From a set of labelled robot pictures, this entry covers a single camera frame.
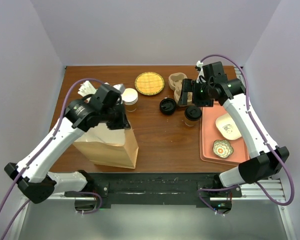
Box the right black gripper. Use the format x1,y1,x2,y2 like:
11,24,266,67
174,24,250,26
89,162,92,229
178,77,214,107

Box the black coffee cup lid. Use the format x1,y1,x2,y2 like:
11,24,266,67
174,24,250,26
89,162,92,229
184,105,202,121

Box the brown paper coffee cup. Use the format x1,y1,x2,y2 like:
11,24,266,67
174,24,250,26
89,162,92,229
184,116,199,127

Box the brown paper bag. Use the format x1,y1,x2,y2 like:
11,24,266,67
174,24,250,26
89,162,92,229
73,123,139,169

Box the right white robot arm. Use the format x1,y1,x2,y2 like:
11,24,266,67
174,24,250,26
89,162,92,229
178,61,289,197

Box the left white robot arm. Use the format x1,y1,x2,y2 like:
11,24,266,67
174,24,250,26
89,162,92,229
4,83,131,204

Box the cardboard cup carrier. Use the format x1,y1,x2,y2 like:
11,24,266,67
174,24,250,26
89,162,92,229
168,72,188,103

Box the stack of black lids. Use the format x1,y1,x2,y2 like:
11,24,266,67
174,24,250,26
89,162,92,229
159,98,177,116

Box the white wrapped straws bundle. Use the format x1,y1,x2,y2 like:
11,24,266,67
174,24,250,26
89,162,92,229
77,80,97,97

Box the stack of paper cups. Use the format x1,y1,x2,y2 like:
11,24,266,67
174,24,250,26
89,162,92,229
122,88,139,112

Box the pink plastic tray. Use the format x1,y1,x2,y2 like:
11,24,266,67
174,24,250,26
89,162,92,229
200,102,250,166

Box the yellow woven coaster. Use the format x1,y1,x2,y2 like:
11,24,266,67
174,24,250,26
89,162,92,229
134,72,165,96

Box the white square bowl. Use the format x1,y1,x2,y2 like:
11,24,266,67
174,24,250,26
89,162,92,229
215,113,242,141

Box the floral patterned small dish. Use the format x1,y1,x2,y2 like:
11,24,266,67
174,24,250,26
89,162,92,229
212,139,234,159

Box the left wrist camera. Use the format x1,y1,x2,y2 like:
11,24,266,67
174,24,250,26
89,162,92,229
112,83,126,96

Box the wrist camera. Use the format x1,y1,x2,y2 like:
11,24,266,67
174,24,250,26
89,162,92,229
195,60,206,83
112,83,126,96

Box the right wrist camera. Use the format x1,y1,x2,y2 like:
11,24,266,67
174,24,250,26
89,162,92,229
195,60,206,83

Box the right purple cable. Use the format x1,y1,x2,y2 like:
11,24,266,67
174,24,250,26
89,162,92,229
197,54,295,216

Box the aluminium frame rail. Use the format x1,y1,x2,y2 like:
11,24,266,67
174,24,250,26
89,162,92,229
9,179,296,240

